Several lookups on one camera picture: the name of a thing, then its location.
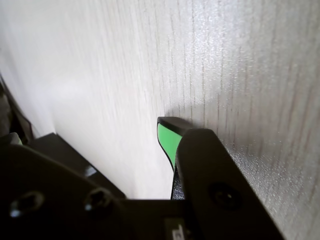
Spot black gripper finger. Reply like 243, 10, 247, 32
0, 131, 131, 240

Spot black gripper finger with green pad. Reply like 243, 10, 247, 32
156, 116, 286, 240

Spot black box lid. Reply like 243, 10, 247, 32
21, 132, 127, 201

